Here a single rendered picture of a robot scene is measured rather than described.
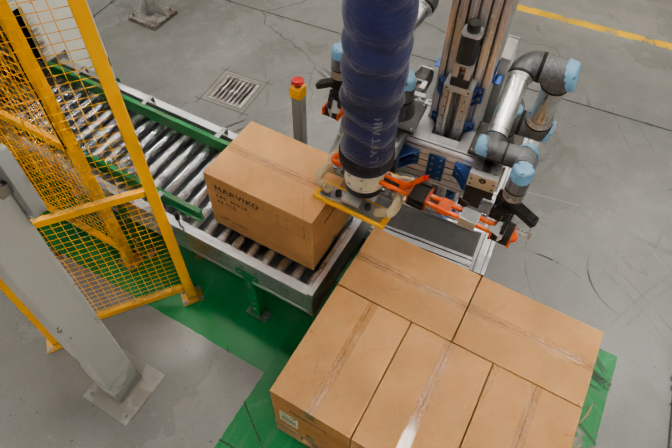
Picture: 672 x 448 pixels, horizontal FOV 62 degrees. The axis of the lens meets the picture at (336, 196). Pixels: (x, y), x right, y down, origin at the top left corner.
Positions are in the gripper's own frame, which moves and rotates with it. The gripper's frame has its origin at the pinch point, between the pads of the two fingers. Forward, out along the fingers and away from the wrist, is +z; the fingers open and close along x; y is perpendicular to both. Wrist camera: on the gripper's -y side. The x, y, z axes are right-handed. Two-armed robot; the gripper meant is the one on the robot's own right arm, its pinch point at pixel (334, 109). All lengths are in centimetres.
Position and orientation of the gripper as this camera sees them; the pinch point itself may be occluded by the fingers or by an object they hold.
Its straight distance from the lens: 257.9
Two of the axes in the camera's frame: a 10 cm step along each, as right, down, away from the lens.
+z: -0.2, 6.2, 7.8
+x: 5.1, -6.7, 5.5
